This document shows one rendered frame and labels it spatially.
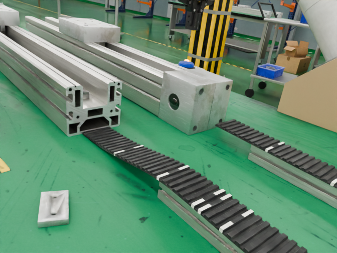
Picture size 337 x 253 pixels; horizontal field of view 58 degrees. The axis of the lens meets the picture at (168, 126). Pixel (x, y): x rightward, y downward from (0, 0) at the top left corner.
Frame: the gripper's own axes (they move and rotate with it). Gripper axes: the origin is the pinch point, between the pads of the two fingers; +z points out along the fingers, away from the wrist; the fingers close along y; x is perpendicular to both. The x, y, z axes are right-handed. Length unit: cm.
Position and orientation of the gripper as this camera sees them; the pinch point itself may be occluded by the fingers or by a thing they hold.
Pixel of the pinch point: (192, 20)
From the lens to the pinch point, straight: 77.6
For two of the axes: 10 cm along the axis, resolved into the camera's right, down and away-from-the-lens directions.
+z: -1.2, 9.0, 4.1
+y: 7.6, -1.8, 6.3
